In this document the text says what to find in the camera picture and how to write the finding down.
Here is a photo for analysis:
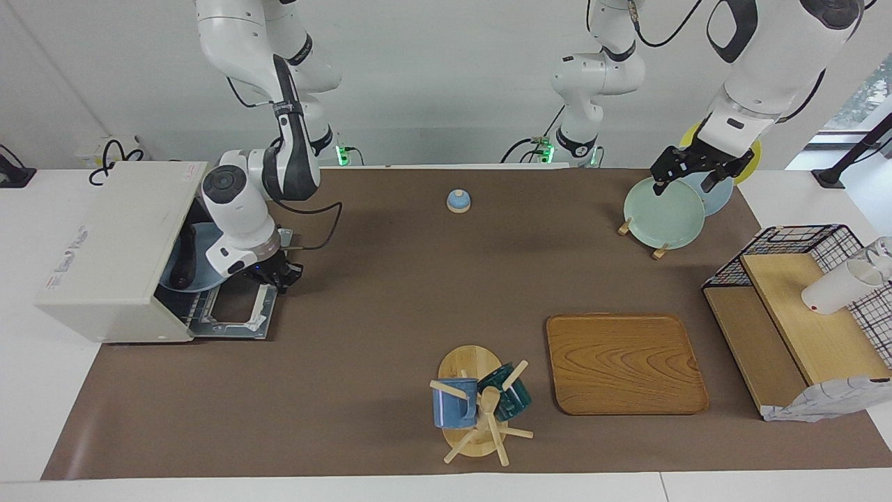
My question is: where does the toaster oven glass door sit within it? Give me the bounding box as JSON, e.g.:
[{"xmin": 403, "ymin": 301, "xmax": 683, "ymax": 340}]
[{"xmin": 188, "ymin": 282, "xmax": 279, "ymax": 341}]

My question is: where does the light blue round plate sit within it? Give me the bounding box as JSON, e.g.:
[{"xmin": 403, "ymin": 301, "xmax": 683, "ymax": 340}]
[{"xmin": 159, "ymin": 222, "xmax": 231, "ymax": 292}]

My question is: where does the dark purple eggplant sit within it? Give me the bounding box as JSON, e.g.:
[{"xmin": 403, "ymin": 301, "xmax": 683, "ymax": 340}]
[{"xmin": 170, "ymin": 225, "xmax": 200, "ymax": 289}]

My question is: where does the cream toaster oven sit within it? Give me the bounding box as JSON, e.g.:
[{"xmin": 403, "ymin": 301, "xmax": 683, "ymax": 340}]
[{"xmin": 35, "ymin": 161, "xmax": 279, "ymax": 344}]

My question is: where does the light blue racked plate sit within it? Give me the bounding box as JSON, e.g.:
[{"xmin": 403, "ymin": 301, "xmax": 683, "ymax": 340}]
[{"xmin": 679, "ymin": 171, "xmax": 735, "ymax": 217}]

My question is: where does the pale green plate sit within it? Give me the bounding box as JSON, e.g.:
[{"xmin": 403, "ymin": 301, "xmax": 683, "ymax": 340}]
[{"xmin": 623, "ymin": 176, "xmax": 706, "ymax": 250}]

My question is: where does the yellow plate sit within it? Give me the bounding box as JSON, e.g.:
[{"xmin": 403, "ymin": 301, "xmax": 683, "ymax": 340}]
[{"xmin": 679, "ymin": 122, "xmax": 762, "ymax": 185}]

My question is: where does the wooden plate rack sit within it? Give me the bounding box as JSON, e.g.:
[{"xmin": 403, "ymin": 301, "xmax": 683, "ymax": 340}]
[{"xmin": 617, "ymin": 218, "xmax": 673, "ymax": 261}]

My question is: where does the large brown table mat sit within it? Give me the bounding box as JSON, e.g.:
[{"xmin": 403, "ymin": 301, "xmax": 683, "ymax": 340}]
[{"xmin": 40, "ymin": 167, "xmax": 892, "ymax": 480}]

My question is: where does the black table clamp stand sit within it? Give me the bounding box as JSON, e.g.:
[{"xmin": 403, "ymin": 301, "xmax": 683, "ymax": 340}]
[{"xmin": 812, "ymin": 112, "xmax": 892, "ymax": 189}]

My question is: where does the white plastic cup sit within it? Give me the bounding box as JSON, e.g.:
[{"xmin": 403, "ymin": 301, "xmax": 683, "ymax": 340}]
[{"xmin": 801, "ymin": 236, "xmax": 892, "ymax": 316}]

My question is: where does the rectangular wooden tray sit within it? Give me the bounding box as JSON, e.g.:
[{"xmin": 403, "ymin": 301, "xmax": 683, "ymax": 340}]
[{"xmin": 546, "ymin": 313, "xmax": 710, "ymax": 416}]

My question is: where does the wooden mug tree stand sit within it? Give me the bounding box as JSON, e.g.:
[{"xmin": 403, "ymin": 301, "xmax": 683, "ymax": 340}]
[{"xmin": 429, "ymin": 344, "xmax": 535, "ymax": 466}]

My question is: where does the blue mug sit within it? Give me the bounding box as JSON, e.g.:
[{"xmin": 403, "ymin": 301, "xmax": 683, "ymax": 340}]
[{"xmin": 432, "ymin": 378, "xmax": 480, "ymax": 429}]

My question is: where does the white power box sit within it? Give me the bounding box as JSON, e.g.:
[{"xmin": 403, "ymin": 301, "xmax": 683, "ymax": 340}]
[{"xmin": 75, "ymin": 136, "xmax": 151, "ymax": 169}]

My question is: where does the dark green mug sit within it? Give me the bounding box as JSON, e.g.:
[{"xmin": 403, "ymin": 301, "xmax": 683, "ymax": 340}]
[{"xmin": 477, "ymin": 363, "xmax": 532, "ymax": 421}]

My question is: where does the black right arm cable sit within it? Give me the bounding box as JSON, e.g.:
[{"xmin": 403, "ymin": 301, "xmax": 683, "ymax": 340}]
[{"xmin": 226, "ymin": 75, "xmax": 344, "ymax": 252}]

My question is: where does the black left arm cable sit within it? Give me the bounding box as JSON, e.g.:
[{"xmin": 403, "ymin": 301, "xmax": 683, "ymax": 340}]
[{"xmin": 631, "ymin": 0, "xmax": 705, "ymax": 50}]

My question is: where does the black arm base cable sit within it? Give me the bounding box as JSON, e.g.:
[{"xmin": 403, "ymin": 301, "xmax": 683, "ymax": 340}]
[{"xmin": 500, "ymin": 105, "xmax": 567, "ymax": 165}]

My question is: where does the wire and wood shelf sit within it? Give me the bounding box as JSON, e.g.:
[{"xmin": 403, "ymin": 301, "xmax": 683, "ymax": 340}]
[{"xmin": 702, "ymin": 224, "xmax": 892, "ymax": 423}]

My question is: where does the black looped power cable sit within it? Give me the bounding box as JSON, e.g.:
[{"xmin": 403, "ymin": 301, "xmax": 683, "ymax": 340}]
[{"xmin": 89, "ymin": 139, "xmax": 145, "ymax": 185}]

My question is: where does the black table mount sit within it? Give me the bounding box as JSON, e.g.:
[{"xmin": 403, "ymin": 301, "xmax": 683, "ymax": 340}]
[{"xmin": 0, "ymin": 144, "xmax": 37, "ymax": 189}]

